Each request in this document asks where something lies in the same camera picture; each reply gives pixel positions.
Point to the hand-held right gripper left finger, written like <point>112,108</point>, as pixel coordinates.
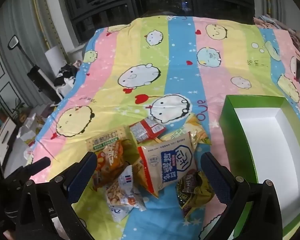
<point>78,180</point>

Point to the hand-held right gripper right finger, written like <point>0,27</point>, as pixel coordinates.
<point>215,180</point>

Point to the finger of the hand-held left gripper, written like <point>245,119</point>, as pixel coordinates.
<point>31,168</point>

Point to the dark yellow snack packet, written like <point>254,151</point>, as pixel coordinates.
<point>193,192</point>

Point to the large white orange-edged snack packet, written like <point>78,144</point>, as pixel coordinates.
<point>170,162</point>

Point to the green cardboard box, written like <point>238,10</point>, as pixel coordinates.
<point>262,140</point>

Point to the red snack packet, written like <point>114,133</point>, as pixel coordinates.
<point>147,130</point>

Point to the clear packet of round snacks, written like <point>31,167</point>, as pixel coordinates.
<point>122,195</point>

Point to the orange snack packet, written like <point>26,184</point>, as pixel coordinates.
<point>112,162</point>

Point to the boxes on floor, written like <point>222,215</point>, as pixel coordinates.
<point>30,127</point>

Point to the white cabinet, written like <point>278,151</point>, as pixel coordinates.
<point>6,132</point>

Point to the beige cracker packet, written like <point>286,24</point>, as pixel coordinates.
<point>105,138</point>

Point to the yellow-green chips packet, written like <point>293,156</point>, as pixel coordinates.
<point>195,130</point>

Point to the potted plant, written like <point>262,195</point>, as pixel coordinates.
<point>18,110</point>

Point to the black and white clothes pile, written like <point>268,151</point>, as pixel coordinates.
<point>65,75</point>

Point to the white cylinder bin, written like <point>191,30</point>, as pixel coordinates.
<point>53,55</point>

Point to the striped cartoon printed blanket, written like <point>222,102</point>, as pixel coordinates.
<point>165,67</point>

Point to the black stick stand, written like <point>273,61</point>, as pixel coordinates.
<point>13,42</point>

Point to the grey curtain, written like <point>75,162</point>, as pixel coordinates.
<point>17,17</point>

